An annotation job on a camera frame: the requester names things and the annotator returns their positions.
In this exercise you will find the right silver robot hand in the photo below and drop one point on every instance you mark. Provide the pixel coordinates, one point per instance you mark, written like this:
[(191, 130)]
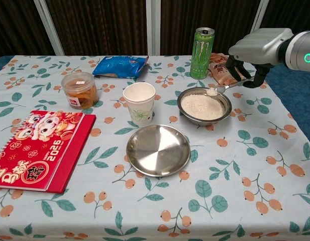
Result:
[(260, 45)]

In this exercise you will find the metal spoon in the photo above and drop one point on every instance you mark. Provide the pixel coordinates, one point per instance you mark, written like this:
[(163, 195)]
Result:
[(221, 90)]

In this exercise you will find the steel bowl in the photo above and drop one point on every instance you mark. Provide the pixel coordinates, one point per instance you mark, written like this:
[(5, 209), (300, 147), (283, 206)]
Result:
[(202, 121)]

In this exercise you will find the white paper cup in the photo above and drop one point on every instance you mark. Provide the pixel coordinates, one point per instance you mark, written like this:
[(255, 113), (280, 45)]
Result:
[(139, 113)]

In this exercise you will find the round steel plate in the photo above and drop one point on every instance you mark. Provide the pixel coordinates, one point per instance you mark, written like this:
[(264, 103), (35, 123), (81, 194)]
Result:
[(157, 150)]

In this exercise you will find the orange snack bag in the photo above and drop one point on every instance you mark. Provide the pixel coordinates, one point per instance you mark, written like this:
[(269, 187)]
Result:
[(220, 70)]

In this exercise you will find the green energy drink can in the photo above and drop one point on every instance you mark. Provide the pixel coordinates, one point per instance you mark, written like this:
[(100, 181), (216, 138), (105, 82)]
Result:
[(201, 57)]

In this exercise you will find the blue snack bag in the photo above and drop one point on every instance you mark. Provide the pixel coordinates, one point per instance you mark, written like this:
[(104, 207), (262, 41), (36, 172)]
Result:
[(117, 66)]

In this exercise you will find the floral tablecloth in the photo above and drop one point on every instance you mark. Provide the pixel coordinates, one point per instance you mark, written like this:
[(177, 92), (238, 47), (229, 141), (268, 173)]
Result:
[(245, 200)]

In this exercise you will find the dark folding partition screen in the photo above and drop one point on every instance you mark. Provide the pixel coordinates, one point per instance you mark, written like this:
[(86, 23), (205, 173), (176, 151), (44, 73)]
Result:
[(94, 25)]

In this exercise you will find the clear plastic jar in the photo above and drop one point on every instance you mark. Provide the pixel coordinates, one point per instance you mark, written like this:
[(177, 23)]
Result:
[(79, 93)]

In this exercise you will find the red 2026 calendar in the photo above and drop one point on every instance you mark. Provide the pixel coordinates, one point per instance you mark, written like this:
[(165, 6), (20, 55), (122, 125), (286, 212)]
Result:
[(39, 150)]

